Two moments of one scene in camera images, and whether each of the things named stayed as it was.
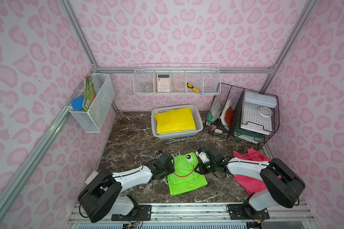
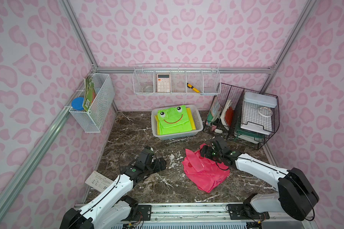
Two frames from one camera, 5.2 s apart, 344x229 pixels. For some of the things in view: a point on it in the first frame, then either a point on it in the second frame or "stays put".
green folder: (214, 111) stays put
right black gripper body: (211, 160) → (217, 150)
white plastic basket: (172, 121) stays put
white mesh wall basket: (92, 121) stays put
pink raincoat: (252, 185) → (205, 173)
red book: (227, 115) stays put
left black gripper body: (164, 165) → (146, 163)
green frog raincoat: (185, 178) → (173, 120)
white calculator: (163, 82) stays put
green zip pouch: (239, 132) stays put
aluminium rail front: (199, 216) stays put
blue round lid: (77, 103) stays put
